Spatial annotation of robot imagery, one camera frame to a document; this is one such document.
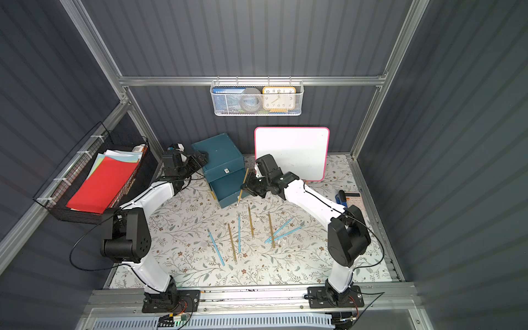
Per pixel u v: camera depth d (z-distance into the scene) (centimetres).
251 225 94
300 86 89
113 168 77
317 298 73
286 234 91
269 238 89
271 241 89
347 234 46
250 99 90
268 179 64
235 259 83
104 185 74
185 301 73
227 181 91
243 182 83
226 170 89
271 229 91
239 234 91
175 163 72
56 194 61
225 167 89
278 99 87
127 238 48
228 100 85
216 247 87
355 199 99
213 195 99
